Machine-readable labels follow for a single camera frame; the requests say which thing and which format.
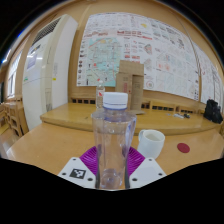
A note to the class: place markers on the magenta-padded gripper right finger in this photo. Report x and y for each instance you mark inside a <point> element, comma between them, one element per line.
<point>146,171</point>

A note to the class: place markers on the white mug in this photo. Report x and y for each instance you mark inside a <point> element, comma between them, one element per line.
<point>151,145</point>

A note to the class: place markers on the large printed wall poster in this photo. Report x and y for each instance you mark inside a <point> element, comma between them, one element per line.
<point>150,43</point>

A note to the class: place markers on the brown cardboard stand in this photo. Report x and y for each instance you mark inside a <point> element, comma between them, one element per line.
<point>131,85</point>

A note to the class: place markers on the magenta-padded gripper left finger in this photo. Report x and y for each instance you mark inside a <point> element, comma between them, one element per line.
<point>76,171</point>

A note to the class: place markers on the flat round red coaster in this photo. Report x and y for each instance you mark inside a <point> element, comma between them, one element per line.
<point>183,148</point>

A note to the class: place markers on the narrow printed wall poster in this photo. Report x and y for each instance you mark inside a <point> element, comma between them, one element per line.
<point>210,80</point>

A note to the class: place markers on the clear plastic water bottle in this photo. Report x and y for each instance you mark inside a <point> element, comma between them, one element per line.
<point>114,140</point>

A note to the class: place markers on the small dark tape measure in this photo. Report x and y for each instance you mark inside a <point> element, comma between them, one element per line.
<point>186,115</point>

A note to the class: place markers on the wooden chair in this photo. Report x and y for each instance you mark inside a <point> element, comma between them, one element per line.
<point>15,116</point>

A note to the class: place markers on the black bag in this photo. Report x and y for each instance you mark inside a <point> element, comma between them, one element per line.
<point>212,112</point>

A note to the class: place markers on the white standing air conditioner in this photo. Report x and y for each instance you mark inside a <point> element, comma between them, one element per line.
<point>40,76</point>

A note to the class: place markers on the small white remote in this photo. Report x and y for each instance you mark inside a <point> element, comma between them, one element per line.
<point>178,115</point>

